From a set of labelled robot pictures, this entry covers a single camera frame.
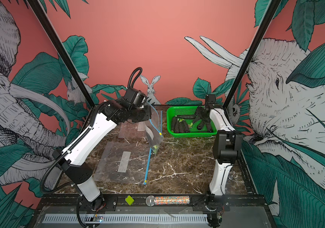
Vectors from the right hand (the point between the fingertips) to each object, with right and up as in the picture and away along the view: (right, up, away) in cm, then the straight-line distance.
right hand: (198, 111), depth 98 cm
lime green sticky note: (-42, -49, -23) cm, 68 cm away
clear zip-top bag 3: (-49, -33, -9) cm, 60 cm away
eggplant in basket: (-11, -11, +7) cm, 17 cm away
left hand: (-29, -2, -26) cm, 39 cm away
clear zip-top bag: (-29, -7, -25) cm, 39 cm away
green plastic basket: (-5, 0, +20) cm, 20 cm away
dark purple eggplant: (-30, -16, -17) cm, 38 cm away
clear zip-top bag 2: (-42, -10, +10) cm, 44 cm away
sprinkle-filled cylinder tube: (-30, -47, -26) cm, 62 cm away
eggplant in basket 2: (-8, -12, +5) cm, 15 cm away
